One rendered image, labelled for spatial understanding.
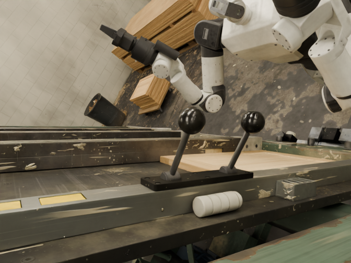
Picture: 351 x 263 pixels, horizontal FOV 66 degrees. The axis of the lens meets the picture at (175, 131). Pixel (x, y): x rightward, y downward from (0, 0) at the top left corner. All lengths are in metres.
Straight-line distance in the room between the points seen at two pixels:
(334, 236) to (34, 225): 0.29
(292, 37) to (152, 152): 0.50
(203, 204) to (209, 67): 0.79
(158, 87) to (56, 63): 2.80
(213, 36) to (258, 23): 0.23
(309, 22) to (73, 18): 6.38
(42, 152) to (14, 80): 5.32
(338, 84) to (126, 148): 0.57
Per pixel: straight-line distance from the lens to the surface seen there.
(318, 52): 0.68
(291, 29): 0.61
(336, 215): 0.66
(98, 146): 0.79
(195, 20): 4.40
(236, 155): 0.47
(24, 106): 5.98
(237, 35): 0.96
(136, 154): 0.83
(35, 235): 0.35
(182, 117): 0.36
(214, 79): 1.13
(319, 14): 0.63
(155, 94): 4.09
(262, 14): 0.91
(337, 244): 0.26
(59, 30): 6.59
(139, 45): 1.03
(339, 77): 0.70
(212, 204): 0.41
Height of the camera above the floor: 1.73
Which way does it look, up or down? 29 degrees down
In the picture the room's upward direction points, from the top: 55 degrees counter-clockwise
